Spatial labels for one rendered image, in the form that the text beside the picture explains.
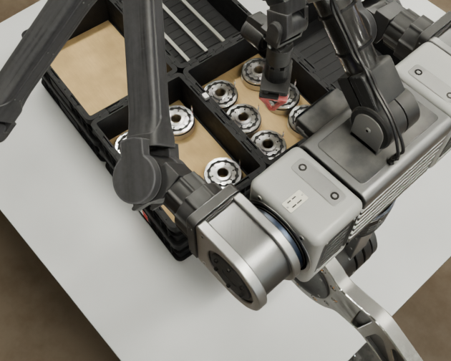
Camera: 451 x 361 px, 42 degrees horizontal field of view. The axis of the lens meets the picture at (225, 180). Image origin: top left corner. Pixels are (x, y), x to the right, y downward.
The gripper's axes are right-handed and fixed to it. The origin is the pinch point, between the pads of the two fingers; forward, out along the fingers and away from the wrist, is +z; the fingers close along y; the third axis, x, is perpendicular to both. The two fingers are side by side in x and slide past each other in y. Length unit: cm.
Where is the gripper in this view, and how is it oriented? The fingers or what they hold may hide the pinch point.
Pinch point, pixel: (273, 97)
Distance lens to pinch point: 147.3
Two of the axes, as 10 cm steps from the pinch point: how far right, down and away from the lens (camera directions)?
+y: -1.6, 8.6, -4.7
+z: 0.0, 4.8, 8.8
